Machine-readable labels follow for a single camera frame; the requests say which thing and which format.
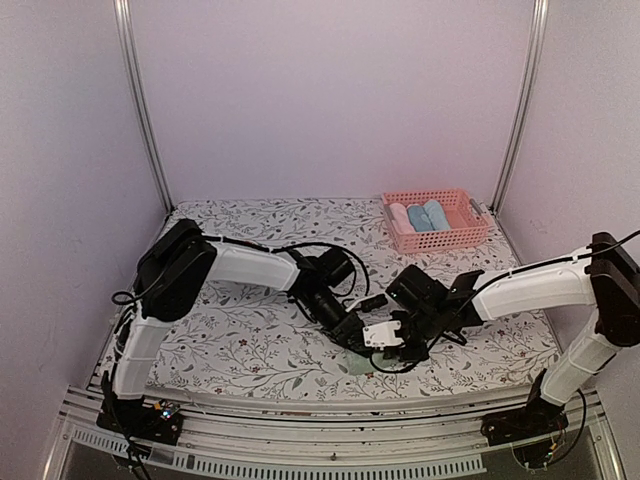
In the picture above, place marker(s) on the front aluminium rail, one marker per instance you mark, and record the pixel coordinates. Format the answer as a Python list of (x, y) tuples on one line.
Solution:
[(440, 437)]

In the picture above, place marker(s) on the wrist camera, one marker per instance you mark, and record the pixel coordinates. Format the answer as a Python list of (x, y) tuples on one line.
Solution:
[(383, 335), (368, 304)]

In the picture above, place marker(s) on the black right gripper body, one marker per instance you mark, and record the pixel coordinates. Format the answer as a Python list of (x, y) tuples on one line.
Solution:
[(423, 326)]

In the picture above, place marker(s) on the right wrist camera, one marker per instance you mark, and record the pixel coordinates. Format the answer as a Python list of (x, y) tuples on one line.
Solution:
[(383, 335)]

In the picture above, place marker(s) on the green panda towel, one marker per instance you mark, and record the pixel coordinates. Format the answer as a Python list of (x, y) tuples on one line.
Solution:
[(360, 365)]

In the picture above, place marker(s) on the aluminium frame post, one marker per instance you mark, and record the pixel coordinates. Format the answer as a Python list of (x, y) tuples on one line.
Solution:
[(531, 67), (123, 17)]

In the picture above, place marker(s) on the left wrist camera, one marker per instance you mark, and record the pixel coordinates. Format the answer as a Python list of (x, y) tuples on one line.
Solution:
[(368, 304)]

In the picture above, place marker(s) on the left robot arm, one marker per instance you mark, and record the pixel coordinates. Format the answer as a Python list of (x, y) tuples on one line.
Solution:
[(173, 274)]

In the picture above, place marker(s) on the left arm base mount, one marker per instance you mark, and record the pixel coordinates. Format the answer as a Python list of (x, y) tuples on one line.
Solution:
[(134, 419)]

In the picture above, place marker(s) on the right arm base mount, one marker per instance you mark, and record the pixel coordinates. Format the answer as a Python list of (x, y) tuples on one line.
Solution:
[(522, 423)]

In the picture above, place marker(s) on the right aluminium frame post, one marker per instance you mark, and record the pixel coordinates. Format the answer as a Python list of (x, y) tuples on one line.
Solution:
[(531, 67)]

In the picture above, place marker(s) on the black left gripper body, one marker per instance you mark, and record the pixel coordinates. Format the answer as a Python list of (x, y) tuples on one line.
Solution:
[(336, 329)]

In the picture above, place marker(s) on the rolled blue towel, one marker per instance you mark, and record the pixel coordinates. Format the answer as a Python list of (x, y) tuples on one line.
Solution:
[(419, 218)]

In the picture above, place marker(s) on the pink plastic basket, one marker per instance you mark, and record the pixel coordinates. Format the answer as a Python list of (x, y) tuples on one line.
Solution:
[(468, 224)]

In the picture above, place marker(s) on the light blue towel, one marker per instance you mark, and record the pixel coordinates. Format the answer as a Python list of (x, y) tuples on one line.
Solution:
[(437, 215)]

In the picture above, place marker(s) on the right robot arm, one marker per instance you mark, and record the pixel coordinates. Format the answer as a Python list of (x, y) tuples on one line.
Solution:
[(602, 275)]

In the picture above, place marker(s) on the floral table mat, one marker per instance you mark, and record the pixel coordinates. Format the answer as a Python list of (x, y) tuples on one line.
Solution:
[(247, 341)]

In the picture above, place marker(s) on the rolled pink towel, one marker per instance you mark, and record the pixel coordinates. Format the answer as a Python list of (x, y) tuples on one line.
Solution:
[(400, 217)]

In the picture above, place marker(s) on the left aluminium frame post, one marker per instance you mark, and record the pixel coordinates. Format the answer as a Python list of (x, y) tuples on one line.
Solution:
[(123, 17)]

